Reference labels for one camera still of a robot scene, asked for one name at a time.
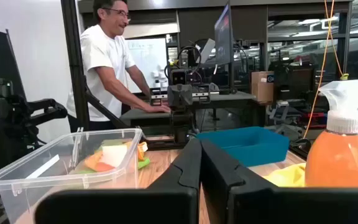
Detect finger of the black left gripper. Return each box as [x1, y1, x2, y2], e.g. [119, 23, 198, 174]
[180, 83, 194, 108]
[167, 83, 181, 108]

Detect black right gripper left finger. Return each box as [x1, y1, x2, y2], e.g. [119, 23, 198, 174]
[34, 138, 203, 224]

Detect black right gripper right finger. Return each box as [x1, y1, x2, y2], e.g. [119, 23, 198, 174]
[200, 139, 358, 224]

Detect yellow microfiber towel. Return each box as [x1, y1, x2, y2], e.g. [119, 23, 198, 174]
[262, 162, 307, 188]

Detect orange microfiber towel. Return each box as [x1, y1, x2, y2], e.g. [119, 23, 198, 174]
[84, 141, 149, 173]

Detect lime green microfiber towel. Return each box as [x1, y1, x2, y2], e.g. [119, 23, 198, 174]
[73, 139, 151, 175]

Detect grey desk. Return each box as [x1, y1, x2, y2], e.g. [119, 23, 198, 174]
[119, 91, 258, 126]

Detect whiteboard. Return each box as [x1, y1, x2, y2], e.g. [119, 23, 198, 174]
[124, 37, 169, 94]

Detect teal plastic basket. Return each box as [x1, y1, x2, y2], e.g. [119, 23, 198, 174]
[196, 126, 291, 168]

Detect brown cardboard box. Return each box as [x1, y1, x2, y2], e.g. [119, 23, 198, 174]
[250, 70, 275, 103]

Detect black computer monitor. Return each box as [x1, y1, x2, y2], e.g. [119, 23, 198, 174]
[213, 2, 234, 68]

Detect white cloth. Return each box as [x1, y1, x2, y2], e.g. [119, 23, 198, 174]
[99, 144, 129, 169]

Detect grey office chair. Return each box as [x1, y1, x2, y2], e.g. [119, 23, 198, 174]
[265, 101, 305, 141]

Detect person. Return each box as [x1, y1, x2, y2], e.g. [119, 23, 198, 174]
[66, 0, 172, 131]

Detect person's eyeglasses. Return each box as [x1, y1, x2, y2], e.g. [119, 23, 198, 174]
[103, 7, 132, 20]

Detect orange liquid spray bottle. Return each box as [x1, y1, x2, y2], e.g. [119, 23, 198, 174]
[305, 77, 358, 188]

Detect red bin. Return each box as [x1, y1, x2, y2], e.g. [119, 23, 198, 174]
[302, 111, 326, 129]

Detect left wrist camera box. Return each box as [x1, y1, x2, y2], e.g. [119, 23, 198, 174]
[170, 68, 188, 85]

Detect black looped cable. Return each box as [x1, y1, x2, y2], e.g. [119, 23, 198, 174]
[165, 45, 203, 83]

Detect black diagonal frame strut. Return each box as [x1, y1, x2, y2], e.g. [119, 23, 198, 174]
[84, 86, 131, 130]

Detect black vertical frame post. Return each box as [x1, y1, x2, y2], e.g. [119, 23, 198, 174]
[60, 0, 90, 131]

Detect orange hanging cord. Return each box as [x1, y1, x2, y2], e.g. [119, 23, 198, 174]
[302, 0, 336, 139]
[323, 0, 344, 76]

